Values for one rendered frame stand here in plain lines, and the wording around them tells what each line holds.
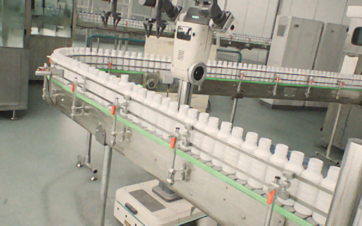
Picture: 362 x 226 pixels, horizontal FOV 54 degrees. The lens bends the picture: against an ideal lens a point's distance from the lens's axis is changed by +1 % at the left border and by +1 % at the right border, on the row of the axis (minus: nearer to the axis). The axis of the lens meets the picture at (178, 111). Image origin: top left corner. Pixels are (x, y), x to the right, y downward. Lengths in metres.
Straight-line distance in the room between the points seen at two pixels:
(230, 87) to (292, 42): 4.03
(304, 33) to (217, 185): 6.59
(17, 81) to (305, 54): 5.51
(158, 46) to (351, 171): 5.28
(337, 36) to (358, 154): 7.85
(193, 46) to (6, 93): 2.99
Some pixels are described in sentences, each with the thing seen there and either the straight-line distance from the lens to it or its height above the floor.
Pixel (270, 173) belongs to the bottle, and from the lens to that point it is 1.18.
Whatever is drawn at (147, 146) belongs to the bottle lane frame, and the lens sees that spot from 1.59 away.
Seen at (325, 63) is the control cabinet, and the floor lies 1.05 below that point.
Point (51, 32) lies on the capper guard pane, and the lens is 6.85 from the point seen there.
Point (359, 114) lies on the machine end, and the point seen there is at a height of 0.65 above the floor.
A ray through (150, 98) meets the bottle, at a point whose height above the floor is 1.14.
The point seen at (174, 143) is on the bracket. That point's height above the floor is 1.05.
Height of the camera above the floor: 1.50
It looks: 14 degrees down
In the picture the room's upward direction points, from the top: 8 degrees clockwise
